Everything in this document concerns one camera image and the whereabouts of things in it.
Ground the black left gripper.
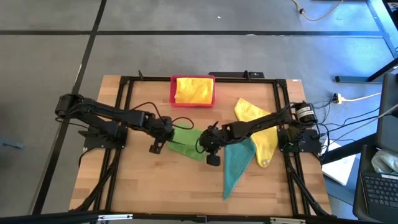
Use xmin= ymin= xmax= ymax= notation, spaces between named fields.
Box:
xmin=145 ymin=114 xmax=175 ymax=155

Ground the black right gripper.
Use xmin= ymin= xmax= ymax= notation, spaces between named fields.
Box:
xmin=198 ymin=124 xmax=227 ymax=167

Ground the teal microfiber towel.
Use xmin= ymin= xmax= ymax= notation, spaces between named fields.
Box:
xmin=222 ymin=138 xmax=257 ymax=200

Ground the bright green microfiber towel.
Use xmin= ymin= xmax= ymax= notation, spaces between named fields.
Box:
xmin=167 ymin=122 xmax=208 ymax=162

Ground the yellow microfiber towel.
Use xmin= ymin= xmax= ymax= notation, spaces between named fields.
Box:
xmin=174 ymin=77 xmax=215 ymax=105
xmin=233 ymin=97 xmax=279 ymax=169

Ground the pink plastic bin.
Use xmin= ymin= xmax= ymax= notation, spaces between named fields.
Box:
xmin=169 ymin=73 xmax=216 ymax=109

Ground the white flat box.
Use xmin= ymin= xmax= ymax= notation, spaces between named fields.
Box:
xmin=321 ymin=138 xmax=357 ymax=187

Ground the grey floor object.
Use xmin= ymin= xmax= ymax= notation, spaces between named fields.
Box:
xmin=0 ymin=136 xmax=25 ymax=150

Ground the blue-grey floor bar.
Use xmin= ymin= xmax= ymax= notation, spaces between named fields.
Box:
xmin=335 ymin=75 xmax=384 ymax=84

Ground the black laptop keyboard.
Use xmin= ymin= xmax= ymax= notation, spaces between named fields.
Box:
xmin=359 ymin=171 xmax=398 ymax=223

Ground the grey crumpled cloth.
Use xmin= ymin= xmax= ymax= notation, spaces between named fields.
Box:
xmin=371 ymin=149 xmax=398 ymax=175

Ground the dark grey panel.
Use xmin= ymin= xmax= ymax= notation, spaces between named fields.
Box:
xmin=375 ymin=73 xmax=398 ymax=153

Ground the black diagonal table leg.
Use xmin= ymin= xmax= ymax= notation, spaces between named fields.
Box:
xmin=368 ymin=57 xmax=398 ymax=82

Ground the black looped gripper cable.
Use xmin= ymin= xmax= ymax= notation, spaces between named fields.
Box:
xmin=130 ymin=101 xmax=195 ymax=131

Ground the black aluminium table frame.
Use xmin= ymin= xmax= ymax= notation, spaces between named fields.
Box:
xmin=70 ymin=70 xmax=335 ymax=224

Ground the silver aluminium bracket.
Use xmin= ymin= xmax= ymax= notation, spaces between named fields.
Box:
xmin=269 ymin=217 xmax=307 ymax=224
xmin=98 ymin=213 xmax=134 ymax=222

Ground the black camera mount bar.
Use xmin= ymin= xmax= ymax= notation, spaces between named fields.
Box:
xmin=208 ymin=70 xmax=266 ymax=79

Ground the white power cable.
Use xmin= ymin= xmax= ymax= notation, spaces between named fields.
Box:
xmin=341 ymin=91 xmax=382 ymax=102

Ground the yellow floor cable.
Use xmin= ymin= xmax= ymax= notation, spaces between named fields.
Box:
xmin=291 ymin=0 xmax=345 ymax=22

